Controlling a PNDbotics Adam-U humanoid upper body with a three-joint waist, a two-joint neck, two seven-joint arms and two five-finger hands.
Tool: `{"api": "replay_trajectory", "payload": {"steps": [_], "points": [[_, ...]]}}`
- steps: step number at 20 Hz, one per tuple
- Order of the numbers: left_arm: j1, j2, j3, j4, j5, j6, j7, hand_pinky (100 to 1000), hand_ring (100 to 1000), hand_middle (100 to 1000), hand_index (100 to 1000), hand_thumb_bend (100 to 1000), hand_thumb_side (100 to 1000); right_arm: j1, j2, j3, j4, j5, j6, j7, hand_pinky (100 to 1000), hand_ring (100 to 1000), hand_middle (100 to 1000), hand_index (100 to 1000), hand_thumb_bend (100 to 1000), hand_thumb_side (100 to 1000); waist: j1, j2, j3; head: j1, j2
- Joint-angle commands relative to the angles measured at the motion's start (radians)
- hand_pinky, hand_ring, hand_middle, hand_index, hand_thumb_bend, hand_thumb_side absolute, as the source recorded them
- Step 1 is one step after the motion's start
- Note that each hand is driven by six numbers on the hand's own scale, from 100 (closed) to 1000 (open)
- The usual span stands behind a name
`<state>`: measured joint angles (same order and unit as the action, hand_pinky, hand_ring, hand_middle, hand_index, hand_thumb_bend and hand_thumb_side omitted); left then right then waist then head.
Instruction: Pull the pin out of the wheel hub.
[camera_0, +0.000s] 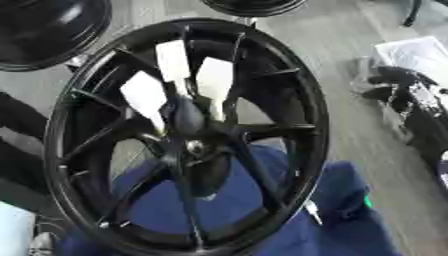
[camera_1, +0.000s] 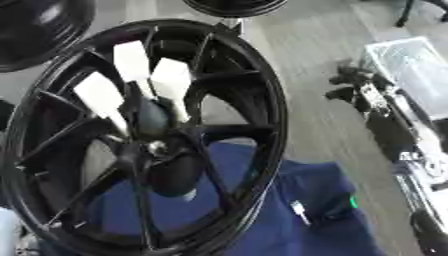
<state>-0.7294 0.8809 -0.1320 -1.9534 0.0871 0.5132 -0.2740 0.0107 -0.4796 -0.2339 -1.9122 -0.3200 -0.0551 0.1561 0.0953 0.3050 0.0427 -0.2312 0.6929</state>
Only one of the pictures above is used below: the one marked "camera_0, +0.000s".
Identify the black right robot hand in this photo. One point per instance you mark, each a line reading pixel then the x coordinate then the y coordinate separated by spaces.
pixel 396 81

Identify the black spoked wheel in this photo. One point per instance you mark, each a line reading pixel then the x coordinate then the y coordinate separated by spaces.
pixel 294 100

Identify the black round wheel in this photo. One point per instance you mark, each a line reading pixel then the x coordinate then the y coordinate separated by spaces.
pixel 254 8
pixel 41 33

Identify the white plastic bag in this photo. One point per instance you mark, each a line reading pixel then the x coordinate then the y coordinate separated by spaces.
pixel 414 51

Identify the black chair leg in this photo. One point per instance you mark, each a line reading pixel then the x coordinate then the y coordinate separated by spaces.
pixel 413 13

